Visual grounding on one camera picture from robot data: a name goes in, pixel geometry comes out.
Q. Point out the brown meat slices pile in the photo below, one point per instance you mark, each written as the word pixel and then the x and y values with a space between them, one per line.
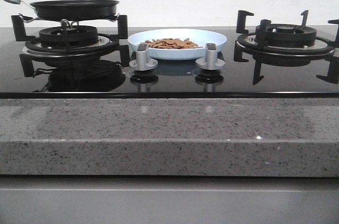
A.
pixel 170 43

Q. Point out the light blue plate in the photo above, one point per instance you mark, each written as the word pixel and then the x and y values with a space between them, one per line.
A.
pixel 200 37

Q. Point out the black frying pan green handle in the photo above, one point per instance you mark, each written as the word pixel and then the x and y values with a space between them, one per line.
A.
pixel 72 10

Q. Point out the silver left stove knob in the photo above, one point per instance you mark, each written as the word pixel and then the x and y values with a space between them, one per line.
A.
pixel 143 61

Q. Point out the silver stove knob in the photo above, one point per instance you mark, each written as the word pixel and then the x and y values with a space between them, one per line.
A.
pixel 143 61
pixel 210 61

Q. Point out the silver right stove knob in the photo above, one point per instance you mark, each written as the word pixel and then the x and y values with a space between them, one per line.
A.
pixel 210 61

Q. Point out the black glass gas cooktop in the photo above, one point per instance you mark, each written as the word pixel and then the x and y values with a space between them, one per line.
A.
pixel 245 75

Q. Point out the black right pan support grate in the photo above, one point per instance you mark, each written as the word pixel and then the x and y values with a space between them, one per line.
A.
pixel 254 44

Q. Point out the black pan support grate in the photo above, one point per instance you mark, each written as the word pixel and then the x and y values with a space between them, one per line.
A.
pixel 70 57
pixel 254 44

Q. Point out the black right gas burner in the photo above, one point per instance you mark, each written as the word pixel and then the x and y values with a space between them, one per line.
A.
pixel 290 35

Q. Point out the black gas burner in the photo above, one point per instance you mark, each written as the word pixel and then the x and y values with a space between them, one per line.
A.
pixel 78 36
pixel 290 35

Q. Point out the black left gas burner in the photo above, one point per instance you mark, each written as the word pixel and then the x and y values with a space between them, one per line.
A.
pixel 78 36

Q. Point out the black left pan support grate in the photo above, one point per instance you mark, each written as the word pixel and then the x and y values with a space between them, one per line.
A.
pixel 70 57

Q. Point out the grey cabinet front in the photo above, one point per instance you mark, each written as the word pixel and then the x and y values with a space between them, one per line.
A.
pixel 168 200

